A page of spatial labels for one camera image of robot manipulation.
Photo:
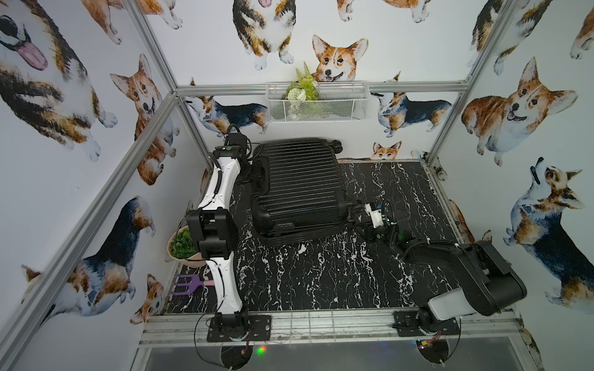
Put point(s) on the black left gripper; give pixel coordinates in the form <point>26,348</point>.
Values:
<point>233,141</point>

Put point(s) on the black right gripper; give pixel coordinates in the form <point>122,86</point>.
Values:
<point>367,226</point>

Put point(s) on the black hard-shell suitcase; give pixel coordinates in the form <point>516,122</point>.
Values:
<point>298,191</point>

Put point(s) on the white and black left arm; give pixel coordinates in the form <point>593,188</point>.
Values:
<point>214,231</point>

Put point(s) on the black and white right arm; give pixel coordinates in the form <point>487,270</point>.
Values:
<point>487,284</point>

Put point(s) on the green fern with white flower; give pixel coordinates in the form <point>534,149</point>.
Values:
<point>301,91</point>

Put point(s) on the potted green succulent plant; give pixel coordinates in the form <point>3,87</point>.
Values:
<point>182,248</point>

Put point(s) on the purple pink garden fork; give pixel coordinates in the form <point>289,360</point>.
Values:
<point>186,285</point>

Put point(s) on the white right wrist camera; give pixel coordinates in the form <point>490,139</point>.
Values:
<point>375,215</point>

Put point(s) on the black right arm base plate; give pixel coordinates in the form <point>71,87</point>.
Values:
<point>420,322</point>

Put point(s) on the white wire mesh basket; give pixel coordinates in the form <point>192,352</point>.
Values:
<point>339,102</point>

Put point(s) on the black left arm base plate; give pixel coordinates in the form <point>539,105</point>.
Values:
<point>239,328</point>

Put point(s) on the aluminium front rail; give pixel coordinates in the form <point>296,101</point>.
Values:
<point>285,328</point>

